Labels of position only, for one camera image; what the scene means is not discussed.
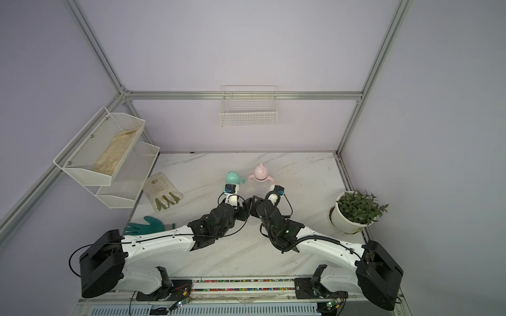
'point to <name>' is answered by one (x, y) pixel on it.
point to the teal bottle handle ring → (242, 181)
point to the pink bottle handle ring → (268, 178)
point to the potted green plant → (355, 210)
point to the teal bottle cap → (232, 177)
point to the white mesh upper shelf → (96, 154)
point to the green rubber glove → (155, 226)
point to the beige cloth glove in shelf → (107, 160)
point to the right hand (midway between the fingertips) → (256, 202)
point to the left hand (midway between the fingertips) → (246, 200)
